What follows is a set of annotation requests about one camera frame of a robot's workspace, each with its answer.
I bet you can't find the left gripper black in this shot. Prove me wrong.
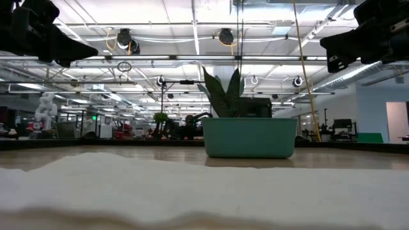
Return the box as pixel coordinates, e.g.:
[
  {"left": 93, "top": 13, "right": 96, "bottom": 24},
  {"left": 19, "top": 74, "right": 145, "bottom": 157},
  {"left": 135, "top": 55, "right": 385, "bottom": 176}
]
[{"left": 0, "top": 0, "right": 99, "bottom": 68}]

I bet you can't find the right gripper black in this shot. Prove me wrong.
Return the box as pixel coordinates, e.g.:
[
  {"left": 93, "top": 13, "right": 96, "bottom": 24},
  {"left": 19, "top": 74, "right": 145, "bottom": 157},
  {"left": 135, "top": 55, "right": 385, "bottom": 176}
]
[{"left": 320, "top": 0, "right": 409, "bottom": 74}]

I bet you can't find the teal plastic tupperware container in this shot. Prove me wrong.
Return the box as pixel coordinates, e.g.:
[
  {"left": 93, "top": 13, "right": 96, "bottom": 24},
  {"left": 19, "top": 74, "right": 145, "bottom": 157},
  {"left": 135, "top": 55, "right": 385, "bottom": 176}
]
[{"left": 201, "top": 117, "right": 298, "bottom": 159}]

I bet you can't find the black monitor on stand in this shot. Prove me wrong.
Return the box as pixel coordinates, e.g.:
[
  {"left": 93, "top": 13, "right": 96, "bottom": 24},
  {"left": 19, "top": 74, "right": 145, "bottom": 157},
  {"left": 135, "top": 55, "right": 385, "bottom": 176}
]
[{"left": 332, "top": 118, "right": 358, "bottom": 141}]

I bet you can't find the green panel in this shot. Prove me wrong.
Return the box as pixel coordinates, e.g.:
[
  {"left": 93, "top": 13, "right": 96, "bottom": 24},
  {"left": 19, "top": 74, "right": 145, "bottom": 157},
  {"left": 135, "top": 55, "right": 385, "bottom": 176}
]
[{"left": 357, "top": 132, "right": 383, "bottom": 144}]

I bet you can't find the black box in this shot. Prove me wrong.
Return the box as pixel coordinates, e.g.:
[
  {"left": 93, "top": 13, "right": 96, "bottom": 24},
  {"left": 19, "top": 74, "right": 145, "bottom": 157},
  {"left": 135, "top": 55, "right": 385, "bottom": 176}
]
[{"left": 238, "top": 96, "right": 273, "bottom": 118}]

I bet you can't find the small green potted plant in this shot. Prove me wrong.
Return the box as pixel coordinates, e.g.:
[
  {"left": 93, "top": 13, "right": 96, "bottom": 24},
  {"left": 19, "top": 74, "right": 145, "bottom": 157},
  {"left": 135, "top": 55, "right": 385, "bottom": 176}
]
[{"left": 151, "top": 111, "right": 169, "bottom": 140}]

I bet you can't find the green snake plant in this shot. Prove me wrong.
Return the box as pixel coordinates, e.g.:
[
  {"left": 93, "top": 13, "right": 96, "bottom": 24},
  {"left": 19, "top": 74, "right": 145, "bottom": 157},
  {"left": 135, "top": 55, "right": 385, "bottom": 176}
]
[{"left": 197, "top": 65, "right": 245, "bottom": 118}]

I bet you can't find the white cloth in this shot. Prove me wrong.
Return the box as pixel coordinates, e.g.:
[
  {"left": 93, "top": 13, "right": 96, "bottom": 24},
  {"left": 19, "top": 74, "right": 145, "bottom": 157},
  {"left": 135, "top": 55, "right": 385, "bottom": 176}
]
[{"left": 0, "top": 151, "right": 409, "bottom": 230}]

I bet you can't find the yellow hanging cable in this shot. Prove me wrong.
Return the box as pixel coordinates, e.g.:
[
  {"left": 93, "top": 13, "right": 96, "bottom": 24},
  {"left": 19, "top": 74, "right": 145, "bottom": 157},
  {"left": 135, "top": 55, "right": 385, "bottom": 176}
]
[{"left": 292, "top": 0, "right": 323, "bottom": 142}]

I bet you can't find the black hanging cable loop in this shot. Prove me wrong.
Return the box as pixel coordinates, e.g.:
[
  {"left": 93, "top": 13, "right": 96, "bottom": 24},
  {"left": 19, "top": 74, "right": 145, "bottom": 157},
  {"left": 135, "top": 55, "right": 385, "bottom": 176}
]
[{"left": 116, "top": 61, "right": 132, "bottom": 73}]

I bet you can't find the black ceiling cable reel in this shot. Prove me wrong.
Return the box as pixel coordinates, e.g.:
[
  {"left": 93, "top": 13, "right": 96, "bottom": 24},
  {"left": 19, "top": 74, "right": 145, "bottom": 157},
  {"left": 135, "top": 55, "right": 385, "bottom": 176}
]
[
  {"left": 217, "top": 27, "right": 235, "bottom": 46},
  {"left": 115, "top": 27, "right": 141, "bottom": 55}
]

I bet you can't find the black table frame rail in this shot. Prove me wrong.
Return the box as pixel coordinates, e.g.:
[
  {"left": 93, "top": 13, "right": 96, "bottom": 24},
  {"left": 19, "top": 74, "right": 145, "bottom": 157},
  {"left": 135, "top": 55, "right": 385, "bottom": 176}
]
[{"left": 0, "top": 137, "right": 409, "bottom": 155}]

